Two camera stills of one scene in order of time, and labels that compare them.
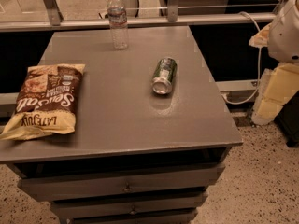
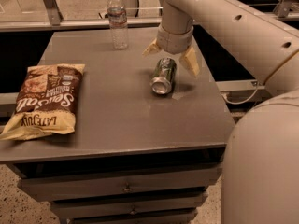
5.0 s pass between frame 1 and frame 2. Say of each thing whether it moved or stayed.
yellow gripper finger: moved
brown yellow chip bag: stayed
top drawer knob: stayed
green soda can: stayed
